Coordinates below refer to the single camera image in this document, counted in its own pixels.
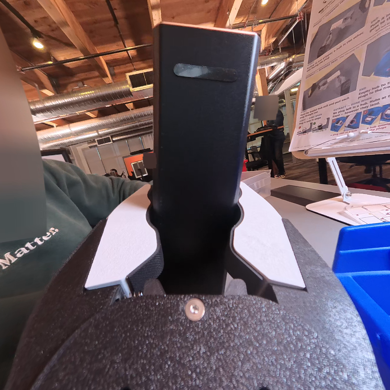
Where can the blue plastic bin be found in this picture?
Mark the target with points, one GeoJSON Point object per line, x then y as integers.
{"type": "Point", "coordinates": [365, 243]}

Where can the silver air duct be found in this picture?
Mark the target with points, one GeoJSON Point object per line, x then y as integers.
{"type": "Point", "coordinates": [91, 125]}
{"type": "Point", "coordinates": [274, 59]}
{"type": "Point", "coordinates": [91, 97]}

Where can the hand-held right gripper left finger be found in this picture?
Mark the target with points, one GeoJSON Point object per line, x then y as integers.
{"type": "Point", "coordinates": [122, 243]}

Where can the clear plastic bin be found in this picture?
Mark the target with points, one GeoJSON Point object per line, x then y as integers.
{"type": "Point", "coordinates": [259, 186]}

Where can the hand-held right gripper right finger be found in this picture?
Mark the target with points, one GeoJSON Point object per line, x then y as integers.
{"type": "Point", "coordinates": [265, 243]}

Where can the round ceiling lamp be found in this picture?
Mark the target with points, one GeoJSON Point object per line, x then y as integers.
{"type": "Point", "coordinates": [38, 44]}

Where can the printed instruction sheet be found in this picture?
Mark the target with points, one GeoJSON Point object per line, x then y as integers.
{"type": "Point", "coordinates": [335, 76]}

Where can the black USB hub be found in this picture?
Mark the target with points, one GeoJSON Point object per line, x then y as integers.
{"type": "Point", "coordinates": [201, 137]}

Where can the black office chair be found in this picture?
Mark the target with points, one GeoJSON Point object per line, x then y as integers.
{"type": "Point", "coordinates": [359, 164]}
{"type": "Point", "coordinates": [254, 158]}

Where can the wooden standing desk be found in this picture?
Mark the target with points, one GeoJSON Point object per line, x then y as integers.
{"type": "Point", "coordinates": [259, 130]}

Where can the orange wall display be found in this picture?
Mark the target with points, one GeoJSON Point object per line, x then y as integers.
{"type": "Point", "coordinates": [131, 161]}

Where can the person's left forearm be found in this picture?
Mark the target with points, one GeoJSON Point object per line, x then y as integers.
{"type": "Point", "coordinates": [100, 192]}

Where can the small vent grille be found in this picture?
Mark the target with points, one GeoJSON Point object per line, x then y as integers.
{"type": "Point", "coordinates": [102, 141]}

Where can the white framed vent grille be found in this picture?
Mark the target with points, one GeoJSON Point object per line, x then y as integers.
{"type": "Point", "coordinates": [140, 79]}

